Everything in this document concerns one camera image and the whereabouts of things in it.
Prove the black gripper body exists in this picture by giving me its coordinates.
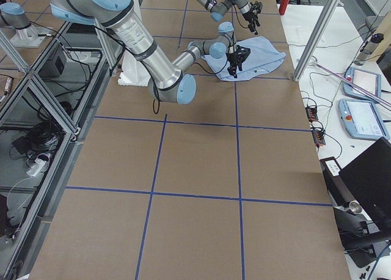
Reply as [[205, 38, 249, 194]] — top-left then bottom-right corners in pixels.
[[243, 1, 263, 26], [227, 46, 250, 71]]

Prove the light blue t-shirt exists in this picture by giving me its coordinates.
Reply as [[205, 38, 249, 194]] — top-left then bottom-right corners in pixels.
[[217, 36, 286, 81]]

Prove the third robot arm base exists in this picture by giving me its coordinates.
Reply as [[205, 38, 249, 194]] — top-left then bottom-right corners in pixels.
[[1, 2, 51, 48]]

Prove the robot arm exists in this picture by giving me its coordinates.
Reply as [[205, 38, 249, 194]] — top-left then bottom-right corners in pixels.
[[196, 0, 263, 35], [51, 0, 250, 104]]

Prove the red cylinder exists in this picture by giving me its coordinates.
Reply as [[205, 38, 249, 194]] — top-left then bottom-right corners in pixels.
[[278, 0, 293, 16]]

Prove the water bottle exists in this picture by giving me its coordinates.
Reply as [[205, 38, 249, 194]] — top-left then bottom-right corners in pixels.
[[355, 33, 384, 65]]

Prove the reacher grabber stick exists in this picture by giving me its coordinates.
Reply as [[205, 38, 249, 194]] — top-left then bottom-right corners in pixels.
[[311, 61, 390, 108]]

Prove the far blue teach pendant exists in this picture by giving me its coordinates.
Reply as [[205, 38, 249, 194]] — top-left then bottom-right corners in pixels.
[[343, 67, 381, 100]]

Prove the blue teach pendant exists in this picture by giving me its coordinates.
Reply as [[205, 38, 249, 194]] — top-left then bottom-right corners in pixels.
[[338, 99, 390, 141], [343, 67, 381, 100]]

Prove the near blue teach pendant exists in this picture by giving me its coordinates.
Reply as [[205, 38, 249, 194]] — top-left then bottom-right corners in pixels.
[[338, 99, 390, 141]]

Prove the white power strip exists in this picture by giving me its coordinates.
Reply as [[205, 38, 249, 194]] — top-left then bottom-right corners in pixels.
[[26, 158, 49, 177]]

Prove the aluminium frame post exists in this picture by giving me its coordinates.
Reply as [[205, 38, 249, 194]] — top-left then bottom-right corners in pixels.
[[293, 0, 340, 82]]

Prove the aluminium frame cage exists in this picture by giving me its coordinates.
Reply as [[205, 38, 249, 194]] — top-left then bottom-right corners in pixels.
[[1, 23, 123, 279]]

